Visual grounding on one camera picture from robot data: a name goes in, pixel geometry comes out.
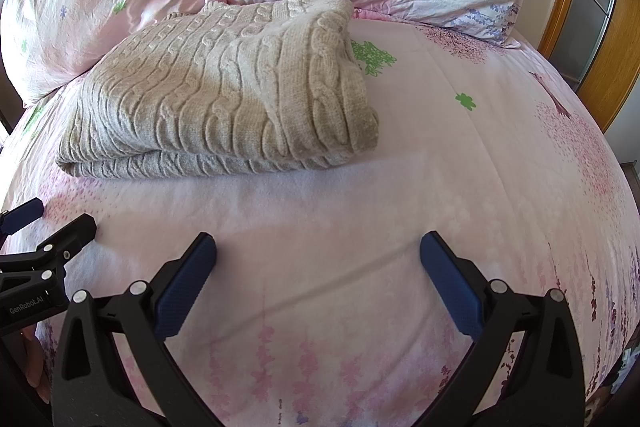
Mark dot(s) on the pink floral bed sheet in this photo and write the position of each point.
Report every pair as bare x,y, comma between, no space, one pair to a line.
360,207

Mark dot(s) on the person's left hand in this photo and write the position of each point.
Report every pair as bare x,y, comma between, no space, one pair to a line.
36,357

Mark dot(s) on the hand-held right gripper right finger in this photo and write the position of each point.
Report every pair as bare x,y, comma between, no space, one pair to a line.
452,287

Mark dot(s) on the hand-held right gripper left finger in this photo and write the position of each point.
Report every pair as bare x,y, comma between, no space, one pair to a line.
182,287

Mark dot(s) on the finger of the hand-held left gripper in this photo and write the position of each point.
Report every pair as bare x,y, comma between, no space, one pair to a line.
75,232
27,212

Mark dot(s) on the wooden cabinet with glass door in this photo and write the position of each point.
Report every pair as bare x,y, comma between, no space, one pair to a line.
607,32

